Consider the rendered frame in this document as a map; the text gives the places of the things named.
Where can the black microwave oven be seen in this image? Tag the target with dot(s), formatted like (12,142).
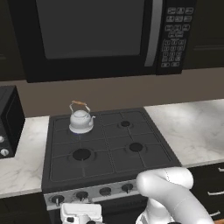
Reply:
(175,35)

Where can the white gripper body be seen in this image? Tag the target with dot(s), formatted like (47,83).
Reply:
(81,208)

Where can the dark drawer front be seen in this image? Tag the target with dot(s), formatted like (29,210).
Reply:
(217,212)
(211,199)
(208,175)

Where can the black toaster oven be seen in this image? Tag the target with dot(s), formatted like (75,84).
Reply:
(11,119)

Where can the dark base cupboard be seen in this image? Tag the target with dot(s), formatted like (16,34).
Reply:
(23,210)

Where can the black stove knob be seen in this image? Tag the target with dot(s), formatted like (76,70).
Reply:
(57,199)
(127,187)
(105,191)
(82,195)

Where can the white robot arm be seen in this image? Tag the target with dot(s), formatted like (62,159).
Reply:
(172,189)

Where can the black microwave door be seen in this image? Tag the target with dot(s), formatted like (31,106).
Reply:
(87,67)

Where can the dark wall cupboard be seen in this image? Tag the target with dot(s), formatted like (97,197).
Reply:
(10,43)
(208,32)

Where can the black gas stove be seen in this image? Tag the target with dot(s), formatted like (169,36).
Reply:
(110,145)

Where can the silver toaster oven knob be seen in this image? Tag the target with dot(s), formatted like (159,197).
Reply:
(4,152)
(1,139)

